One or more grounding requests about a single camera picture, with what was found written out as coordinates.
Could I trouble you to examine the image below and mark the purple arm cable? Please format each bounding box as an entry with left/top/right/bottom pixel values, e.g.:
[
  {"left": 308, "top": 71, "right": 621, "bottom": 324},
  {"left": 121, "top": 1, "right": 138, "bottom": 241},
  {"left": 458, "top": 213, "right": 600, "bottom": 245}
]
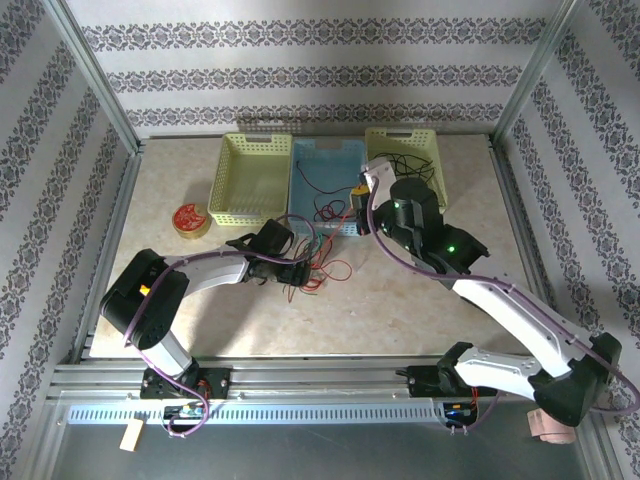
[
  {"left": 367, "top": 187, "right": 640, "bottom": 435},
  {"left": 122, "top": 213, "right": 320, "bottom": 440}
]

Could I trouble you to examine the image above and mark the grey metal sheet panel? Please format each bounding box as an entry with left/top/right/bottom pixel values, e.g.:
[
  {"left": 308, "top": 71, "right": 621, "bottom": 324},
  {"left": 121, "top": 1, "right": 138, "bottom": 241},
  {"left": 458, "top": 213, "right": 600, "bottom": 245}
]
[{"left": 47, "top": 424, "right": 601, "bottom": 480}]

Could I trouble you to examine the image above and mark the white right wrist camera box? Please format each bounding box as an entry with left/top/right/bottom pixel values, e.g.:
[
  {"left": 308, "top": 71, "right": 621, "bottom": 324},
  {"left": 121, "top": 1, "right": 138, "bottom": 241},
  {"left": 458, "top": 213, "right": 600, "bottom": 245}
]
[{"left": 358, "top": 157, "right": 400, "bottom": 190}]

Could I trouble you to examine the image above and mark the pink plastic bottle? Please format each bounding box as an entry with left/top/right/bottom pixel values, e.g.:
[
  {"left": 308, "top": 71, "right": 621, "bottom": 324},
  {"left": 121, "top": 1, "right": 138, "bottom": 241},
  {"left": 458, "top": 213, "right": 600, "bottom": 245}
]
[{"left": 528, "top": 409, "right": 576, "bottom": 445}]

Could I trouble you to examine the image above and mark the grey slotted cable duct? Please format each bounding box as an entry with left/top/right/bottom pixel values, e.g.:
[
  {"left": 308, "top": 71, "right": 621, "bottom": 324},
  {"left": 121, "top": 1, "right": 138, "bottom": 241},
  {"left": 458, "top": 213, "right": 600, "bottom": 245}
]
[{"left": 67, "top": 403, "right": 481, "bottom": 426}]

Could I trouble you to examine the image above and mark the aluminium side rail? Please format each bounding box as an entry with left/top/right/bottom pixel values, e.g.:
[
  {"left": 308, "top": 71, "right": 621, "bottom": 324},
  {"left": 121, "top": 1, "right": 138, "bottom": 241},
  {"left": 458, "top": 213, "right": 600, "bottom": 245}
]
[
  {"left": 488, "top": 134, "right": 572, "bottom": 351},
  {"left": 69, "top": 149, "right": 146, "bottom": 364}
]

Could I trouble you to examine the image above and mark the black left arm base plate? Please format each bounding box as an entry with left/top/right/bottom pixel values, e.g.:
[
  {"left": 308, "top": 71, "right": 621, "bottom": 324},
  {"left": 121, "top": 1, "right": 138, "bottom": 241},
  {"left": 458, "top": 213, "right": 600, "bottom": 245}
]
[{"left": 140, "top": 367, "right": 234, "bottom": 400}]

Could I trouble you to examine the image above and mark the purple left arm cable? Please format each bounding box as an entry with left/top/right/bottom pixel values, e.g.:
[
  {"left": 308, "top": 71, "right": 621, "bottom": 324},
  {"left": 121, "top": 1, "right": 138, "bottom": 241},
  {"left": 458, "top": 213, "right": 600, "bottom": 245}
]
[{"left": 122, "top": 213, "right": 320, "bottom": 440}]

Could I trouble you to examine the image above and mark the beige tag on rail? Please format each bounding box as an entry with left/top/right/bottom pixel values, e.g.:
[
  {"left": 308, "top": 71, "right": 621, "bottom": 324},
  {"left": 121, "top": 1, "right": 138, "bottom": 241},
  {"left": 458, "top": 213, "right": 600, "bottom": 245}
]
[{"left": 119, "top": 419, "right": 144, "bottom": 453}]

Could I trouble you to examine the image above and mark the blue plastic basket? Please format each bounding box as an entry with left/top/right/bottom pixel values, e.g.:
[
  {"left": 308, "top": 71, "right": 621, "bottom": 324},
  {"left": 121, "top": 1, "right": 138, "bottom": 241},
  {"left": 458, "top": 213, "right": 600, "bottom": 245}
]
[{"left": 287, "top": 138, "right": 371, "bottom": 240}]

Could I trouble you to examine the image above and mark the small wired connector board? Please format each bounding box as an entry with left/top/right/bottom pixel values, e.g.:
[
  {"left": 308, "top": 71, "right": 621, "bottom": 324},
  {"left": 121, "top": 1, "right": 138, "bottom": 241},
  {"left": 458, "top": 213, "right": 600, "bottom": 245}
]
[
  {"left": 443, "top": 400, "right": 480, "bottom": 420},
  {"left": 163, "top": 403, "right": 207, "bottom": 420}
]

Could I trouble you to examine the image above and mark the wide aluminium frame rail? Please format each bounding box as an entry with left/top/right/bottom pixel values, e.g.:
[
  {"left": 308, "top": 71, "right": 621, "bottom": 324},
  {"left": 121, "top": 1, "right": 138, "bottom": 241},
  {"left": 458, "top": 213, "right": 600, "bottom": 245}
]
[{"left": 47, "top": 355, "right": 591, "bottom": 404}]

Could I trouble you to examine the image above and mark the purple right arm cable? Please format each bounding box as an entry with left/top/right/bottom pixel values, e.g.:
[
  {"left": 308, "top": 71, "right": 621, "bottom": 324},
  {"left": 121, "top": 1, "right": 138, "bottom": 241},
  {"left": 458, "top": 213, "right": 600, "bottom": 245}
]
[{"left": 367, "top": 187, "right": 640, "bottom": 435}]

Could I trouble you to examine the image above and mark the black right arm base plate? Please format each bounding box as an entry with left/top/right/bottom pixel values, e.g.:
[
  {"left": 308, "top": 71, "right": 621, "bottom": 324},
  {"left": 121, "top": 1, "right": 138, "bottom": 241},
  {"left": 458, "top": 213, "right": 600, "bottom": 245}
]
[{"left": 405, "top": 364, "right": 501, "bottom": 399}]

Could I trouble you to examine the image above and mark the thin red cable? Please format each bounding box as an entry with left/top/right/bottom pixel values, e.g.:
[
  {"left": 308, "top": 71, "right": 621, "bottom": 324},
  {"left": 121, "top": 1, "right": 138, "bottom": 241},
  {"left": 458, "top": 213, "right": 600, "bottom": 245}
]
[
  {"left": 293, "top": 158, "right": 362, "bottom": 224},
  {"left": 298, "top": 207, "right": 355, "bottom": 295}
]

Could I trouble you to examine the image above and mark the aluminium frame post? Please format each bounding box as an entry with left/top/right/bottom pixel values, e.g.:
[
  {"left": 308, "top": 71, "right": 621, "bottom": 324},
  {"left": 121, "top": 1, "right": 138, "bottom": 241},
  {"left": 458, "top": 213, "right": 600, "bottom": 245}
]
[
  {"left": 491, "top": 0, "right": 587, "bottom": 146},
  {"left": 42, "top": 0, "right": 146, "bottom": 156}
]

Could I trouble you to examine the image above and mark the yellow plastic basket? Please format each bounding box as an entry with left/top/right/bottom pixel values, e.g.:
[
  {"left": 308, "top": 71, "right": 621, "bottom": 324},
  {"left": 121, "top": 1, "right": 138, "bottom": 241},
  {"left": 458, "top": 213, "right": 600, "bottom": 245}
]
[
  {"left": 207, "top": 132, "right": 294, "bottom": 227},
  {"left": 364, "top": 127, "right": 449, "bottom": 211}
]

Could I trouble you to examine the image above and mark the thin black cable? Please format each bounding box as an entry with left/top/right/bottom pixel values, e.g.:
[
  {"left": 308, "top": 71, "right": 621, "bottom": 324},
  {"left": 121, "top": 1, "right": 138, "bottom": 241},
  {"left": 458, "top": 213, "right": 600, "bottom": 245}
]
[
  {"left": 389, "top": 152, "right": 437, "bottom": 182},
  {"left": 388, "top": 153, "right": 431, "bottom": 180}
]

